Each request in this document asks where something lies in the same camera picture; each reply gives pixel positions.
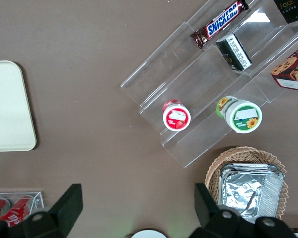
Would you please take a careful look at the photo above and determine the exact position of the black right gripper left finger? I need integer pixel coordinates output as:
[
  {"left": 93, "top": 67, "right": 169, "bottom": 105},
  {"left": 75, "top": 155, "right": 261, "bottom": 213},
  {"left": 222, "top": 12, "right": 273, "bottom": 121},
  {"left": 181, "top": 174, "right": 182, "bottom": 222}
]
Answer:
[{"left": 8, "top": 183, "right": 84, "bottom": 238}]

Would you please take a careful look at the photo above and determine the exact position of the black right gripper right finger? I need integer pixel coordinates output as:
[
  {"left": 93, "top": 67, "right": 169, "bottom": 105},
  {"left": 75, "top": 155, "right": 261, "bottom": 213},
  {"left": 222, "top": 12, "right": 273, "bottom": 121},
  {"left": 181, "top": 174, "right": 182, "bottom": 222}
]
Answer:
[{"left": 191, "top": 183, "right": 296, "bottom": 238}]

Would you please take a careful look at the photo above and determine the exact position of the aluminium foil tray stack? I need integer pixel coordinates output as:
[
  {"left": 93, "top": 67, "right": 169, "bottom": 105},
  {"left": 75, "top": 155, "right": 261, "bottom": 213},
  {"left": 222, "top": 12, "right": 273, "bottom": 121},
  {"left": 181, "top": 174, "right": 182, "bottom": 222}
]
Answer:
[{"left": 218, "top": 163, "right": 286, "bottom": 224}]

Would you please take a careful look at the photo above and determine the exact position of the red strawberry gum jar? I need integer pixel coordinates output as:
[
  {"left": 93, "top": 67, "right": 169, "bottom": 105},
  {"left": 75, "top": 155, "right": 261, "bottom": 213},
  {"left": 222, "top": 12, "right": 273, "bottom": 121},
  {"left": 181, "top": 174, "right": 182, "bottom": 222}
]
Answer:
[{"left": 162, "top": 99, "right": 191, "bottom": 131}]

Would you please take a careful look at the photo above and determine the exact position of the cream plastic tray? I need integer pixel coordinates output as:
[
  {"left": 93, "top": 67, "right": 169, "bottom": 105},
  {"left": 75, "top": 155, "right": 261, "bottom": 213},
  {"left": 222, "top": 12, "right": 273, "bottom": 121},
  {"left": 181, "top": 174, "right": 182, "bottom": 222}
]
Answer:
[{"left": 0, "top": 60, "right": 37, "bottom": 152}]

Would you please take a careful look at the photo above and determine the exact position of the clear acrylic bottle rack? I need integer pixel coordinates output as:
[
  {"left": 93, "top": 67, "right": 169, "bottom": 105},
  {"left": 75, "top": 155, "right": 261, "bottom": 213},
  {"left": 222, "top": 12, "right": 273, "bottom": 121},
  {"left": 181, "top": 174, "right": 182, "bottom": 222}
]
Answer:
[{"left": 0, "top": 190, "right": 45, "bottom": 221}]

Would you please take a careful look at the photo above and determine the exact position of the light wicker basket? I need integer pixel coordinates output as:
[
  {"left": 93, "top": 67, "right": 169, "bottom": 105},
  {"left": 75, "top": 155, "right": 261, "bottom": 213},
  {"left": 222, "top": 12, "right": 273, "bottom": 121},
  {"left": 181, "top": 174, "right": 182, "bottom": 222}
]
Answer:
[{"left": 204, "top": 146, "right": 290, "bottom": 221}]

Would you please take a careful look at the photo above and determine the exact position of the clear acrylic stepped display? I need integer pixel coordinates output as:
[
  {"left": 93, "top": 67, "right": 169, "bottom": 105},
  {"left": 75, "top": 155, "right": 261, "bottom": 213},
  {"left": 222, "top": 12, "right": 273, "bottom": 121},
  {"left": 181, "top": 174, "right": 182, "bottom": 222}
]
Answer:
[{"left": 120, "top": 0, "right": 298, "bottom": 169}]

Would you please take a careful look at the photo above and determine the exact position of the small black box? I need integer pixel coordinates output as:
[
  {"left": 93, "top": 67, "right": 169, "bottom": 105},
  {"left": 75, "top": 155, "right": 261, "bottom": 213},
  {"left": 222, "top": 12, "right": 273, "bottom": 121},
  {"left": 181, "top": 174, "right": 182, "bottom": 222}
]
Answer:
[
  {"left": 215, "top": 33, "right": 253, "bottom": 72},
  {"left": 273, "top": 0, "right": 298, "bottom": 24}
]

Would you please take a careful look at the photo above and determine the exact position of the red chocolate chip cookie box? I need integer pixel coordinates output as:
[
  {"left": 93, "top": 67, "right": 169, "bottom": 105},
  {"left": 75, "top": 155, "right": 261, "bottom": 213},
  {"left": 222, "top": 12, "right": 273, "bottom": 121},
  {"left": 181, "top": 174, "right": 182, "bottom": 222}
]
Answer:
[{"left": 270, "top": 41, "right": 298, "bottom": 93}]

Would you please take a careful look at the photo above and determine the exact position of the Snickers chocolate bar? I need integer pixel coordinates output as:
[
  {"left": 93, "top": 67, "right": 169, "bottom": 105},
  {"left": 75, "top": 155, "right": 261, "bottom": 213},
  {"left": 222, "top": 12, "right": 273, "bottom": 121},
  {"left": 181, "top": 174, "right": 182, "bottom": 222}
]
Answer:
[{"left": 190, "top": 0, "right": 249, "bottom": 50}]

